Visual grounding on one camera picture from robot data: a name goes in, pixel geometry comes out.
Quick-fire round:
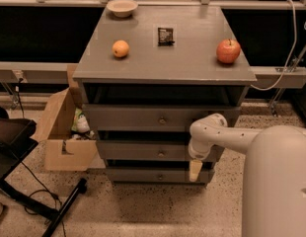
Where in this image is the grey bottom drawer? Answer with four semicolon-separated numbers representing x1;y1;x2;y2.
105;166;215;185

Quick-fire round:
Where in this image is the black floor cable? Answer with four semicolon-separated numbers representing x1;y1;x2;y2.
20;161;68;237

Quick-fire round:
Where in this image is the metal railing frame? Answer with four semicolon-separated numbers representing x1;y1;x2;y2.
0;0;306;117

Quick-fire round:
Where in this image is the white hanging cable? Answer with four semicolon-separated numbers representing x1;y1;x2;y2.
250;0;299;92

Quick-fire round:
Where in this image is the orange fruit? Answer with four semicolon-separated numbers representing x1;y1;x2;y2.
112;40;129;58

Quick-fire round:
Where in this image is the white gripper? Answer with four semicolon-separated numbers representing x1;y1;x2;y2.
189;140;211;182

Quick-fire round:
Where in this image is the black stand with legs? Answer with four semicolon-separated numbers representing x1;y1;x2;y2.
0;107;87;237

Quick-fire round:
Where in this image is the grey drawer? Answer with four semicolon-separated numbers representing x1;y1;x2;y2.
83;104;240;132
105;166;215;185
96;139;226;163

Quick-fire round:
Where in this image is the grey drawer cabinet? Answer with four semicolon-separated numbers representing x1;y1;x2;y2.
74;6;256;172

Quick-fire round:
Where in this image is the red apple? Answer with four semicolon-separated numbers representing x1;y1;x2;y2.
216;39;241;64

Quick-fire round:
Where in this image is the grey top drawer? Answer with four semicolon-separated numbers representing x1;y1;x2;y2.
83;104;240;132

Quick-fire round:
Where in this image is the cardboard box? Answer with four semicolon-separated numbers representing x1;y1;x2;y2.
33;64;98;171

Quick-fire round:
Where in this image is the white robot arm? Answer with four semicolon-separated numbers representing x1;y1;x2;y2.
189;114;306;237

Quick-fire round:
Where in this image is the white green plush toy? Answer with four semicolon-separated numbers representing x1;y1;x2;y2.
71;109;90;133

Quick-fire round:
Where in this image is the wall power outlet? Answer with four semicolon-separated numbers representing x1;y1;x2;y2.
13;70;27;83

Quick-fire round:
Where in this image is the black snack packet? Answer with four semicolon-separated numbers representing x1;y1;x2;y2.
158;28;175;46

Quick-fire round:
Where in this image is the beige bowl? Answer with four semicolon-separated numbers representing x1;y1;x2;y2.
107;0;138;18

